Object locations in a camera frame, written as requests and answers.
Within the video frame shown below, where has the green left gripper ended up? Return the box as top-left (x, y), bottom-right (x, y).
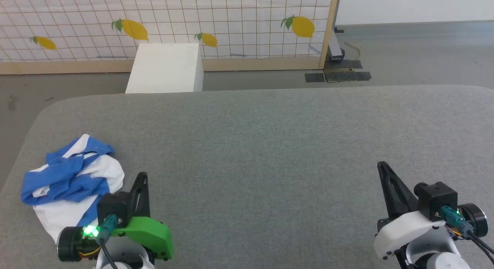
top-left (111, 172), bottom-right (174, 261)

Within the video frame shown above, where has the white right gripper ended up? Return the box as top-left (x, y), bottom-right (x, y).
top-left (373, 161), bottom-right (445, 260)

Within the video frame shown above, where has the blue and white shirt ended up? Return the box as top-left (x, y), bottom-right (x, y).
top-left (20, 134), bottom-right (125, 243)

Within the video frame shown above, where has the large black floor mat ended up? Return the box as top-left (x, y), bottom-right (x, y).
top-left (323, 59), bottom-right (372, 83)

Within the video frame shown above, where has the white rectangular box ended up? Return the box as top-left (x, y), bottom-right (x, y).
top-left (125, 43), bottom-right (205, 94)

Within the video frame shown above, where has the grey metal board foot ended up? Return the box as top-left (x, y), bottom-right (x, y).
top-left (328, 27), bottom-right (346, 63)

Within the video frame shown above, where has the white partition board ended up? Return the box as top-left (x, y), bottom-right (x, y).
top-left (335, 0), bottom-right (494, 26)

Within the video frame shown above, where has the lemon print grid panel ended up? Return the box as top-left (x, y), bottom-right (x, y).
top-left (0, 0), bottom-right (341, 75)

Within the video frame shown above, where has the left black cable teal plug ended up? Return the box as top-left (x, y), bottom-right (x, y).
top-left (98, 214), bottom-right (119, 269)

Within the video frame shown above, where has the black cable teal plug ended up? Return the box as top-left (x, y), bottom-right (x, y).
top-left (440, 206), bottom-right (494, 264)
top-left (98, 214), bottom-right (119, 269)

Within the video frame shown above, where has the right black cable teal plug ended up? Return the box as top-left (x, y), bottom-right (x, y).
top-left (440, 206), bottom-right (494, 264)

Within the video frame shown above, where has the yellow floor cable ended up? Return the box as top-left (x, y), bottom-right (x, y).
top-left (345, 41), bottom-right (362, 62)

